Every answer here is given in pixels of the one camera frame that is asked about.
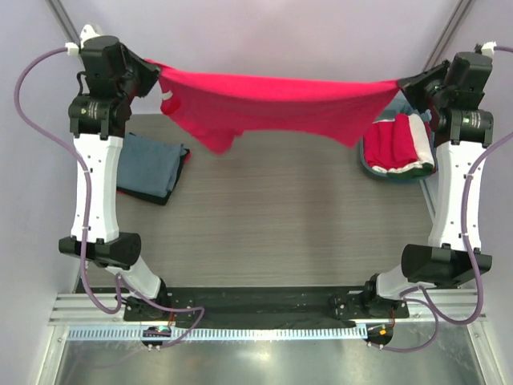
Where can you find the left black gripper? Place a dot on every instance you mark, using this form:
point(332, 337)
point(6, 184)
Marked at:
point(150, 72)

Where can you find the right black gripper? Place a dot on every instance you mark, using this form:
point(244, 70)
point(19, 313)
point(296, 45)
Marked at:
point(412, 87)

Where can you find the pink-red t shirt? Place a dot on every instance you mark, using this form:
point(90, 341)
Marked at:
point(217, 108)

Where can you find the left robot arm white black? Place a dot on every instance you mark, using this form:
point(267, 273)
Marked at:
point(98, 130)

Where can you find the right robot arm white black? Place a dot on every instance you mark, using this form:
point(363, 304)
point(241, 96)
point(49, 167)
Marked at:
point(463, 132)

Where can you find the blue plastic basket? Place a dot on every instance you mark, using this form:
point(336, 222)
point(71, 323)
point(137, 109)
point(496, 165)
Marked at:
point(399, 105)

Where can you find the white t shirt in basket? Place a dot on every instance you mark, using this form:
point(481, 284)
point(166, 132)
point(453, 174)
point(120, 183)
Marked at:
point(421, 136)

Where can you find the red t shirt in basket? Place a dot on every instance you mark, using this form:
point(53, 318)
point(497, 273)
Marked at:
point(388, 145)

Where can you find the green t shirt in basket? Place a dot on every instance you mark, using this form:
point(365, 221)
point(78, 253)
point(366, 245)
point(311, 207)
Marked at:
point(421, 171)

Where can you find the folded grey-blue t shirt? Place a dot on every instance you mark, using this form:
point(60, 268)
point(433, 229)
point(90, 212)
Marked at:
point(139, 145)

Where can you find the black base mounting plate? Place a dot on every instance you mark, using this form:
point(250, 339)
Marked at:
point(285, 308)

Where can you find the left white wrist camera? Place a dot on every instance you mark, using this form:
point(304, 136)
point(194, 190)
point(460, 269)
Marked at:
point(89, 31)

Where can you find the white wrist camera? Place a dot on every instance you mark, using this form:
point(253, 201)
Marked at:
point(89, 31)
point(487, 49)

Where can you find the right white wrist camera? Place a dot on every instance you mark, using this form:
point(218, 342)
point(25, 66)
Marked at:
point(487, 49)

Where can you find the right aluminium frame post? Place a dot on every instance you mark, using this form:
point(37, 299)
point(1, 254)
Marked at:
point(457, 16)

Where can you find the aluminium frame post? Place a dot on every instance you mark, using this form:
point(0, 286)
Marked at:
point(64, 20)
point(457, 16)

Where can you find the left aluminium frame post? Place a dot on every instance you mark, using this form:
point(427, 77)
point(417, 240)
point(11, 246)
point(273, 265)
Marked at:
point(64, 20)

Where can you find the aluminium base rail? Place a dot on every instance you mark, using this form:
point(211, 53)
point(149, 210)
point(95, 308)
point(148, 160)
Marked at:
point(78, 309)

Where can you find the white slotted cable duct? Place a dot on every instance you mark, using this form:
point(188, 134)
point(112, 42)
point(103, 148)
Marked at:
point(160, 333)

